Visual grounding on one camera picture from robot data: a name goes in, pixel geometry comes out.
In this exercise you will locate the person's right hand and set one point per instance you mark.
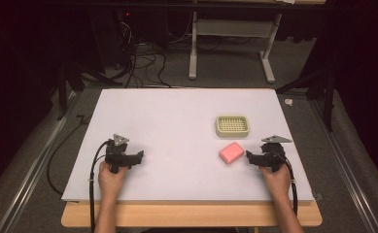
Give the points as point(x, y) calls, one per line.
point(278, 183)

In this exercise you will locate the black stand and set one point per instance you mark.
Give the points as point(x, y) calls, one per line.
point(63, 90)
point(329, 97)

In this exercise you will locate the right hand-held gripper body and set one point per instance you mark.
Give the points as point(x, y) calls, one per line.
point(272, 153)

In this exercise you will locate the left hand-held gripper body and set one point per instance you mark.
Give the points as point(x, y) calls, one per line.
point(117, 152)

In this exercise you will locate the person's left hand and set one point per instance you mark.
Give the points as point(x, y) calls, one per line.
point(111, 181)

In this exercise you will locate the wooden table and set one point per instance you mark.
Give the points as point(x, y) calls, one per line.
point(189, 215)

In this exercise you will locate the crumpled white paper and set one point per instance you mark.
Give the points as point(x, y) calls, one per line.
point(288, 102)

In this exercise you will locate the white desk frame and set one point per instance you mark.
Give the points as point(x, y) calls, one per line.
point(193, 48)

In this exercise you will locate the dark computer tower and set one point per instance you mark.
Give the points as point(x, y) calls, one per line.
point(126, 35)

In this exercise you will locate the cream soap dish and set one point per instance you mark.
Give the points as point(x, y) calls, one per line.
point(232, 126)

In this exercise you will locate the metal floor rail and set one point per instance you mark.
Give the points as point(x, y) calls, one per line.
point(348, 174)
point(31, 181)

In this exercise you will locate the pink soap bar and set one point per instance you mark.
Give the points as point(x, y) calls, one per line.
point(231, 152)

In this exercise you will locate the white table mat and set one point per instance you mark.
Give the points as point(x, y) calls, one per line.
point(183, 145)

